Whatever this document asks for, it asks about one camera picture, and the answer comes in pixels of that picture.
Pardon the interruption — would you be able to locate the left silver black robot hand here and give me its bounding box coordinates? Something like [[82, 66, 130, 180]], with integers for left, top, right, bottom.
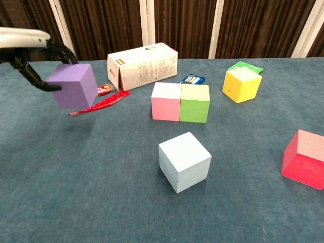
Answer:
[[0, 27, 79, 92]]

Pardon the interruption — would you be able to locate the purple foam cube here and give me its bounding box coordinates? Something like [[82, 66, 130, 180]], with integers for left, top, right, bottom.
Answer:
[[45, 63, 99, 110]]

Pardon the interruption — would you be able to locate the green foam cube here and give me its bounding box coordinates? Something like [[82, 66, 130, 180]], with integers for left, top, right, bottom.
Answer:
[[179, 84, 211, 124]]

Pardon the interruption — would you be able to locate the yellow foam cube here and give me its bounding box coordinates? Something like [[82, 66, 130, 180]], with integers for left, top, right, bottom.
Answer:
[[222, 67, 263, 104]]

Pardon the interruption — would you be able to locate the dark brown curtain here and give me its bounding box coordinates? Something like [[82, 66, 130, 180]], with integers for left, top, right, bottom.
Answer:
[[0, 0, 324, 64]]

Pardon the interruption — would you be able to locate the small red candy packet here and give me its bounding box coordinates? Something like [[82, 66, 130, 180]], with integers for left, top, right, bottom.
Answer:
[[97, 84, 113, 97]]

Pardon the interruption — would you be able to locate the red feather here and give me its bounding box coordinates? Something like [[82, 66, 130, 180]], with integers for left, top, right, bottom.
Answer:
[[67, 90, 131, 117]]

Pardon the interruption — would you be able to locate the white cardboard carton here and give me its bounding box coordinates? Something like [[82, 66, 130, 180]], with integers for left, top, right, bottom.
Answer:
[[107, 42, 179, 92]]

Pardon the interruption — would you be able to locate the pink foam cube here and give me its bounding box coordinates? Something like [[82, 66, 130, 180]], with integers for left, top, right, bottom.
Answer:
[[151, 82, 183, 123]]

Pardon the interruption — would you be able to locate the blue cookie packet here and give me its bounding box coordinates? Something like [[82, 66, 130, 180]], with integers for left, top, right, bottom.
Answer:
[[180, 73, 206, 86]]

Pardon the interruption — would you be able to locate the teal table cloth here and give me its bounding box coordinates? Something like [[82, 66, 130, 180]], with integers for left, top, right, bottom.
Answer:
[[0, 57, 324, 243]]

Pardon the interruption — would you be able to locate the light blue foam cube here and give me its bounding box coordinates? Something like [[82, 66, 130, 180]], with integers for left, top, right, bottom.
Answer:
[[158, 131, 213, 194]]

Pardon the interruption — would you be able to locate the green sachet packet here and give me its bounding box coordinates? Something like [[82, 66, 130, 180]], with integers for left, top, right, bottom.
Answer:
[[227, 60, 264, 74]]

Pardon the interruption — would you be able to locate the red foam cube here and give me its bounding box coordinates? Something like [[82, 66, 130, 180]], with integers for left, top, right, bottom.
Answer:
[[280, 129, 324, 191]]

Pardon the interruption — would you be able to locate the white frame pole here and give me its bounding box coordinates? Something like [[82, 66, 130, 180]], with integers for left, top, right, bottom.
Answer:
[[49, 0, 78, 61], [139, 0, 156, 46], [291, 0, 324, 58], [208, 0, 225, 59]]

